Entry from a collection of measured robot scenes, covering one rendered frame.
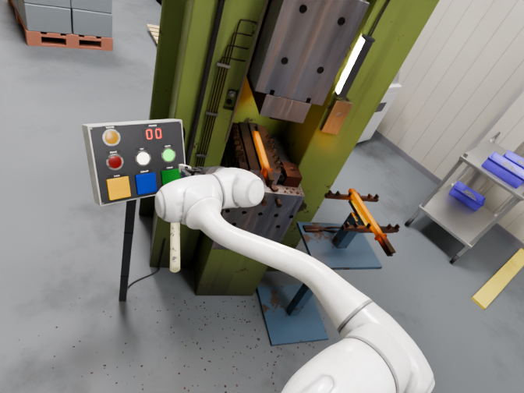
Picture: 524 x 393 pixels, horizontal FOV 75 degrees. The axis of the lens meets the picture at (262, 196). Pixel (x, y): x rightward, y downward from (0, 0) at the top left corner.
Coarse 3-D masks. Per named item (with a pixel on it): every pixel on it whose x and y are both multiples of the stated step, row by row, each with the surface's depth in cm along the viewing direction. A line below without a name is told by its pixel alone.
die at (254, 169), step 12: (240, 132) 182; (252, 132) 182; (264, 132) 188; (252, 144) 175; (264, 144) 178; (252, 156) 167; (240, 168) 158; (252, 168) 159; (264, 180) 165; (276, 180) 166
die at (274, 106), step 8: (248, 80) 161; (256, 96) 146; (264, 96) 135; (272, 96) 135; (256, 104) 145; (264, 104) 137; (272, 104) 137; (280, 104) 138; (288, 104) 138; (296, 104) 139; (304, 104) 140; (264, 112) 139; (272, 112) 140; (280, 112) 140; (288, 112) 141; (296, 112) 142; (304, 112) 142; (288, 120) 144; (296, 120) 144
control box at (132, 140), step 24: (168, 120) 129; (96, 144) 114; (120, 144) 119; (144, 144) 125; (168, 144) 130; (96, 168) 116; (120, 168) 121; (144, 168) 126; (168, 168) 133; (96, 192) 120
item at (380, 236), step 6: (354, 192) 171; (354, 198) 168; (360, 198) 168; (360, 204) 164; (360, 210) 164; (366, 210) 163; (366, 216) 159; (372, 222) 157; (372, 228) 156; (378, 228) 155; (378, 234) 151; (384, 234) 152; (378, 240) 152; (384, 240) 149; (384, 246) 149; (390, 246) 147; (384, 252) 148; (390, 252) 145
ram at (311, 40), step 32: (288, 0) 112; (320, 0) 114; (352, 0) 115; (288, 32) 119; (320, 32) 121; (352, 32) 123; (256, 64) 134; (288, 64) 127; (320, 64) 129; (288, 96) 136; (320, 96) 138
